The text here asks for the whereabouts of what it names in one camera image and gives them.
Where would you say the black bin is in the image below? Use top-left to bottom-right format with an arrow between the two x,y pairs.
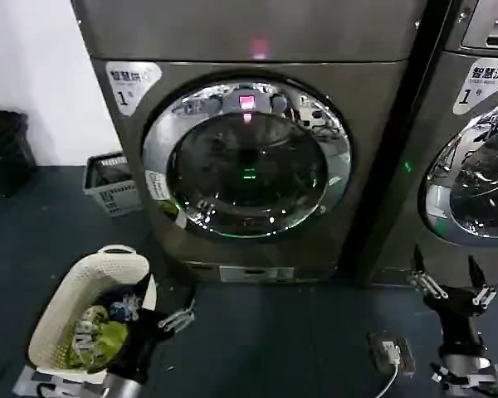
0,106 -> 38,197

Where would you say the grey slotted plastic basket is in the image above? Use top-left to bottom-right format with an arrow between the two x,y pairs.
82,152 -> 143,217

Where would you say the white number sticker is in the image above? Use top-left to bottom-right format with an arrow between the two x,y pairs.
104,61 -> 164,118
452,56 -> 498,117

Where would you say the grey dryer with drawer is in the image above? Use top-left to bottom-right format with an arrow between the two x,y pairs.
371,0 -> 498,291

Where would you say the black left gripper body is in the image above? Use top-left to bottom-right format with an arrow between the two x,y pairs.
106,308 -> 169,383

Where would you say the white plug with cable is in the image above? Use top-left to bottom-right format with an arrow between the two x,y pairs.
371,339 -> 403,398

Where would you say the white warning label on door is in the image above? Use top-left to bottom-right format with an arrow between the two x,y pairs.
144,169 -> 188,228

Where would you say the green printed shirt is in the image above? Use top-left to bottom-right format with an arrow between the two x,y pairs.
67,304 -> 130,362

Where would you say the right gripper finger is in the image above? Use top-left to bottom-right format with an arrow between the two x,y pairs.
466,254 -> 498,309
408,244 -> 450,301

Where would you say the white perforated laundry basket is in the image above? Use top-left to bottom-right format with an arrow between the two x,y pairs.
27,244 -> 159,375

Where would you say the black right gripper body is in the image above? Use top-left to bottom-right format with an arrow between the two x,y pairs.
422,284 -> 496,358

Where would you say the silver dryer service flap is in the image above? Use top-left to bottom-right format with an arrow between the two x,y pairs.
219,265 -> 295,284

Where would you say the grey power strip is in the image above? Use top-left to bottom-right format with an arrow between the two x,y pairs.
368,331 -> 417,372

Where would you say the round glass dryer door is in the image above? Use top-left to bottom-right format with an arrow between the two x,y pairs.
423,93 -> 498,246
140,77 -> 354,242

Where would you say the grey dryer with red light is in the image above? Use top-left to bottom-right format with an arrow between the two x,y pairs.
71,0 -> 454,288

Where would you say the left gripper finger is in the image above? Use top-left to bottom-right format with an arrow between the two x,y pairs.
157,289 -> 198,334
122,292 -> 142,321

